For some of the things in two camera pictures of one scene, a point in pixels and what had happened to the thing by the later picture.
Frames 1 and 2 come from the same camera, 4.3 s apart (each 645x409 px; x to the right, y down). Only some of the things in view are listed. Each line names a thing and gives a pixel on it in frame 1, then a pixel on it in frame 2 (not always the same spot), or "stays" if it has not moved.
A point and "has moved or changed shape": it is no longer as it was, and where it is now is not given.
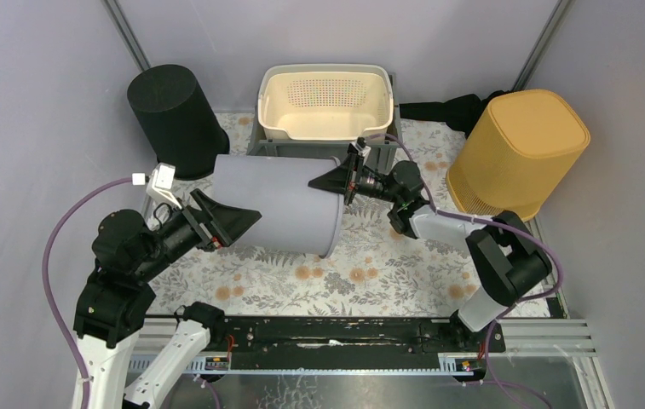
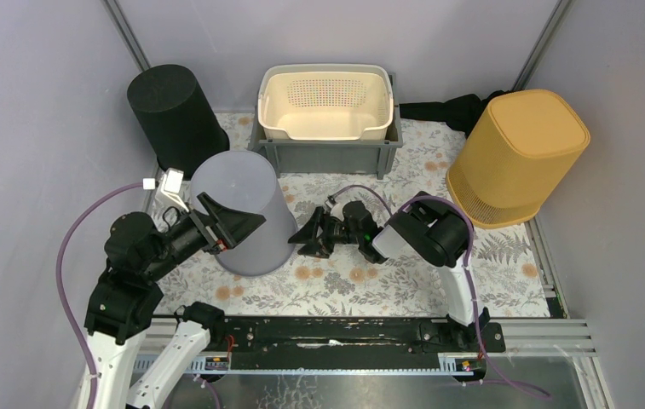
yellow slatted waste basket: x=518 y=143 stays
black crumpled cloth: x=463 y=112 stays
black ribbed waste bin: x=180 y=126 stays
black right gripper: x=336 y=180 to x=319 y=247
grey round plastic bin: x=297 y=217 has moved or changed shape
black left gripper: x=207 y=224 stays
